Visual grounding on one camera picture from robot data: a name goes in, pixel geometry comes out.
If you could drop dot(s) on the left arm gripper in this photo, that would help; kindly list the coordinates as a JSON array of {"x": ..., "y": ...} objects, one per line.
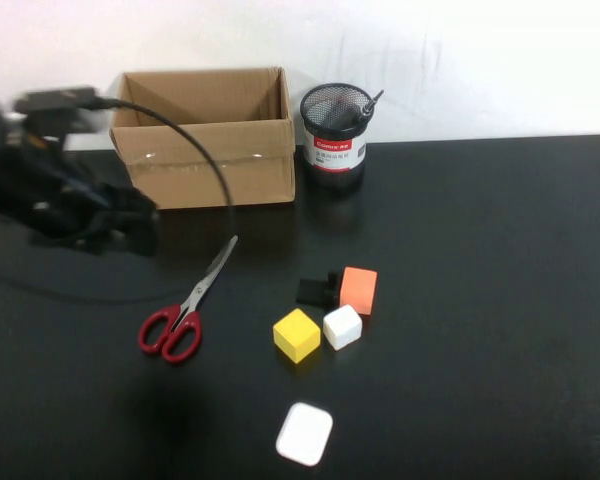
[{"x": 65, "y": 210}]

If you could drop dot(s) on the black precision screwdriver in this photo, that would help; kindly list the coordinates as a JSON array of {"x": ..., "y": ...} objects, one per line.
[{"x": 366, "y": 107}]

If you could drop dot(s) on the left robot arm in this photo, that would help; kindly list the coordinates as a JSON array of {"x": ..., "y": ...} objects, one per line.
[{"x": 5, "y": 165}]

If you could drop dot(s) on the open cardboard box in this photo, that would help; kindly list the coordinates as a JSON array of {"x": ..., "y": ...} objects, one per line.
[{"x": 260, "y": 165}]

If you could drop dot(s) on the black block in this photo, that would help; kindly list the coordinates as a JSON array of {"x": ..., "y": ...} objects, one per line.
[{"x": 309, "y": 292}]

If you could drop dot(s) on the yellow block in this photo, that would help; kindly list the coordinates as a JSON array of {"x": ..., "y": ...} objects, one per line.
[{"x": 295, "y": 332}]

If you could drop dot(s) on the black mesh pen holder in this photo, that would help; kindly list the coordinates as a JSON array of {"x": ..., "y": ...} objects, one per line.
[{"x": 334, "y": 155}]

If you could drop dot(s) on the white block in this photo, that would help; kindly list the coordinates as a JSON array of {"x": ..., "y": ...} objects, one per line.
[{"x": 342, "y": 327}]

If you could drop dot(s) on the orange block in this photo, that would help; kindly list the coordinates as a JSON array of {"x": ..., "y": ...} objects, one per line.
[{"x": 359, "y": 291}]

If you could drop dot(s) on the white earbuds case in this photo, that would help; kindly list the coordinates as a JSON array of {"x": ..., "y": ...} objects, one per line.
[{"x": 304, "y": 434}]

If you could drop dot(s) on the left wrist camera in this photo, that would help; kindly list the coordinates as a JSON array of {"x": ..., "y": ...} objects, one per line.
[{"x": 55, "y": 100}]

